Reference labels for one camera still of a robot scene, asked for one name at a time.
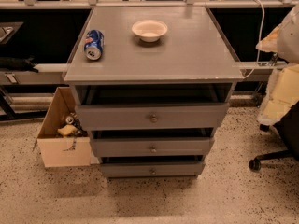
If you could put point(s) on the grey drawer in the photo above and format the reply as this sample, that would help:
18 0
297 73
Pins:
152 169
151 116
145 147

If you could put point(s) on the grey drawer cabinet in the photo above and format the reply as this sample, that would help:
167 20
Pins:
190 64

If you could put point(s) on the grey top drawer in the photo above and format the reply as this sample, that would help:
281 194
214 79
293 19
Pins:
151 116

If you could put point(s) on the grey bottom drawer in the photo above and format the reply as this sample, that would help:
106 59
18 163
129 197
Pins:
152 169

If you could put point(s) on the white bowl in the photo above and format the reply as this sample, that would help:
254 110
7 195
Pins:
149 30

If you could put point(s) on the can in box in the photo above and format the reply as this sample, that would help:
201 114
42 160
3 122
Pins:
69 119

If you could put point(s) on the blue soda can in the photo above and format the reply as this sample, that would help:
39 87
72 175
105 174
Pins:
94 45

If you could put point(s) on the yellow object in box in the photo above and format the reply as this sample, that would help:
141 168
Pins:
67 130

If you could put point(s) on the cardboard box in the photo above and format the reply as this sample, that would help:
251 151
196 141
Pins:
58 150

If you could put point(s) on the torn foam chair cushion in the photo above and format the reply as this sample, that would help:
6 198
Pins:
283 86

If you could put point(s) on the black office chair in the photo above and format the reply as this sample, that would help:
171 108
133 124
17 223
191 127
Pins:
288 130

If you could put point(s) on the black cloth on rail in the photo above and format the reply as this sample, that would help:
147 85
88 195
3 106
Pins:
17 64

